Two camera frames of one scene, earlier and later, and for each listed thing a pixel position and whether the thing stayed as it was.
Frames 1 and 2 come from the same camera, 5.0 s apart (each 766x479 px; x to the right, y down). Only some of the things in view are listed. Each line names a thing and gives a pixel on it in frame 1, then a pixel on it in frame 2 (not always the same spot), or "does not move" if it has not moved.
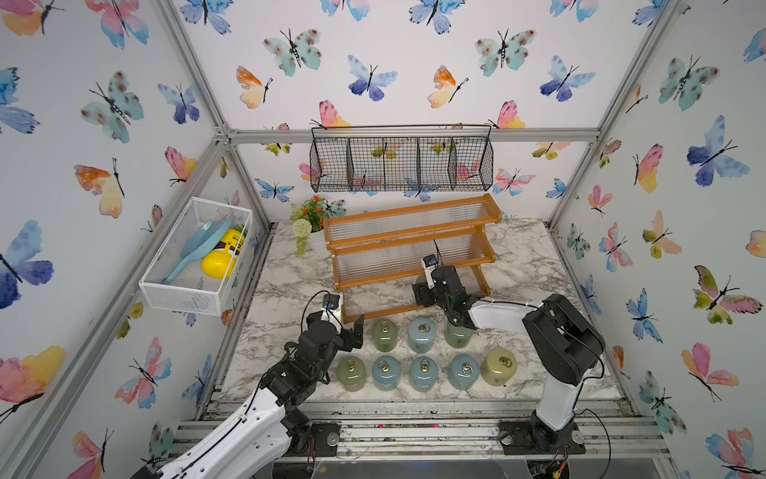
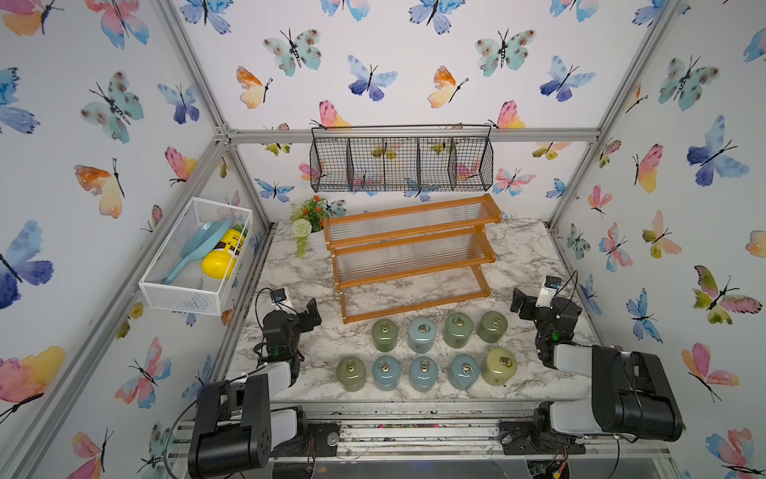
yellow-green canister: x=499 y=366 does not move
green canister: x=458 y=336 does not move
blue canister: x=423 y=373 does not move
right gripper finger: x=420 y=293 to x=519 y=297
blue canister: x=386 y=371 does not move
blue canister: x=464 y=371 does not move
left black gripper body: x=347 y=341 to x=295 y=327
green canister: x=385 y=332 does not move
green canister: x=351 y=372 does not move
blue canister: x=421 y=332 does not move
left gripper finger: x=358 y=330 to x=314 y=317
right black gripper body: x=443 y=305 to x=531 y=312
